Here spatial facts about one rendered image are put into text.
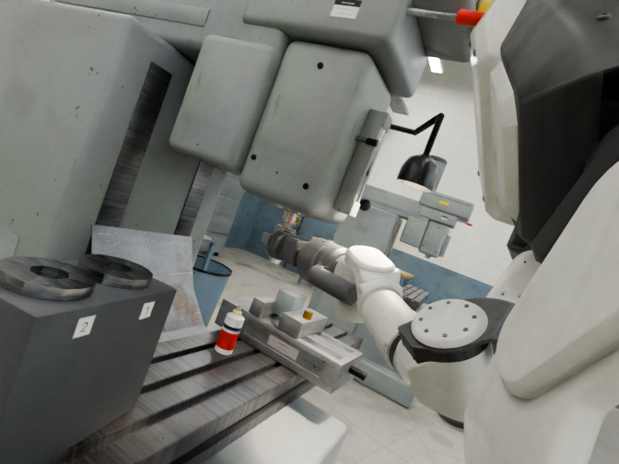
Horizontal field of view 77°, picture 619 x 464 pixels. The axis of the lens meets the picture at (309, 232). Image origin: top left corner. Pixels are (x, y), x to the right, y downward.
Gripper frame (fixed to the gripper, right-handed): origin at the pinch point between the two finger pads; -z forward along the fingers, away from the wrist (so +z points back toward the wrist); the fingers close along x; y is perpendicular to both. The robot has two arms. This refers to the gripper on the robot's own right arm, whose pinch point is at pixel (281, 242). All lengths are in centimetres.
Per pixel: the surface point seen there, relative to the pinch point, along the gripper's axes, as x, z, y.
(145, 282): 32.8, 15.6, 7.4
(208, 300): -111, -183, 81
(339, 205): -1.8, 10.5, -11.5
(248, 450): 5.6, 17.4, 35.0
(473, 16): 2, 26, -46
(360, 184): -3.1, 12.6, -16.8
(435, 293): -599, -252, 47
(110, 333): 36.8, 19.9, 12.6
